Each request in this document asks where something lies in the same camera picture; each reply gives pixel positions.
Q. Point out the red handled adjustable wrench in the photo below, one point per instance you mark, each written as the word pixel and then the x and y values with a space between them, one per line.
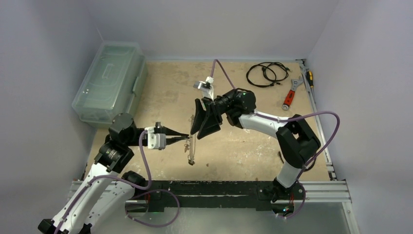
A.
pixel 290 96

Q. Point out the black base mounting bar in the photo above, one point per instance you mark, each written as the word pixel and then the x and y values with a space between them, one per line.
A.
pixel 257 195

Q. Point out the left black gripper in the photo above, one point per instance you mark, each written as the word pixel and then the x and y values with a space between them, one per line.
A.
pixel 169 132

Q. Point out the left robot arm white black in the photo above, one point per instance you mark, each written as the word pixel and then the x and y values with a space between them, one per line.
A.
pixel 102 191

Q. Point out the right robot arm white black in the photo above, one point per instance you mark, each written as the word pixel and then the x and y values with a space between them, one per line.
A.
pixel 296 139

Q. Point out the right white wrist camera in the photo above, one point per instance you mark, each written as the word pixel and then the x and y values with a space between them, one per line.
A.
pixel 206 87

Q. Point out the yellow black screwdriver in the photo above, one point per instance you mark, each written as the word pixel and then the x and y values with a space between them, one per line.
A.
pixel 309 78

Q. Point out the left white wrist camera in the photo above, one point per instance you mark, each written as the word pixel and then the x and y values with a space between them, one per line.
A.
pixel 155 139

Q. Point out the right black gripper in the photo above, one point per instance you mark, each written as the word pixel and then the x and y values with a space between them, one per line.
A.
pixel 211 113

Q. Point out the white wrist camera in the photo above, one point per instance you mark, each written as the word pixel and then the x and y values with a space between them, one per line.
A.
pixel 206 87
pixel 155 139

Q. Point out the clear plastic storage box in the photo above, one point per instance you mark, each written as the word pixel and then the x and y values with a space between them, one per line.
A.
pixel 113 84

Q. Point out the aluminium frame rail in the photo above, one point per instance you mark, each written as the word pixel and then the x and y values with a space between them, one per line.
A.
pixel 158 71

